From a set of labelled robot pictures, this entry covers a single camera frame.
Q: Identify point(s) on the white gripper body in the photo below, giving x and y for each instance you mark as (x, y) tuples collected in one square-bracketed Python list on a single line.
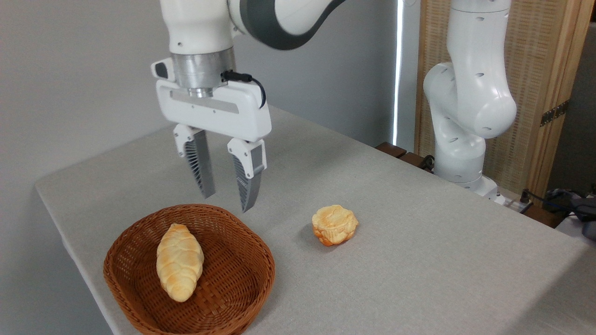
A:
[(219, 114)]

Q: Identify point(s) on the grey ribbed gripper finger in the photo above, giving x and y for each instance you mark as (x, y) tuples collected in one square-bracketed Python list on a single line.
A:
[(249, 177), (199, 163)]

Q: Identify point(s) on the long braided bread loaf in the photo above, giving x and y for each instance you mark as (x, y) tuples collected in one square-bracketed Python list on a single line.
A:
[(179, 263)]

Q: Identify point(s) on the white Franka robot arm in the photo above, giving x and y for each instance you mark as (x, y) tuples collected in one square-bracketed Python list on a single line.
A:
[(470, 93)]

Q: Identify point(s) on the round golden bread bun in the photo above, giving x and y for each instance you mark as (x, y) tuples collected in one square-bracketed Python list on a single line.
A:
[(334, 224)]

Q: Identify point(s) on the brown woven wicker basket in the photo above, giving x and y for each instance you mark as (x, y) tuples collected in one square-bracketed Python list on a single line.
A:
[(233, 279)]

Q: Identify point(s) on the metal screen hinge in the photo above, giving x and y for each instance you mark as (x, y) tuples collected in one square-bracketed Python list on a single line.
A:
[(554, 113)]

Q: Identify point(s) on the rattan wooden folding screen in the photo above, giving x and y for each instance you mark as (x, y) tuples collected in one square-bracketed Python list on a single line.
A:
[(540, 46)]

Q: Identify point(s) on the dark grey bag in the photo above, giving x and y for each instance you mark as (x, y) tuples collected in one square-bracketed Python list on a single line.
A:
[(586, 218)]

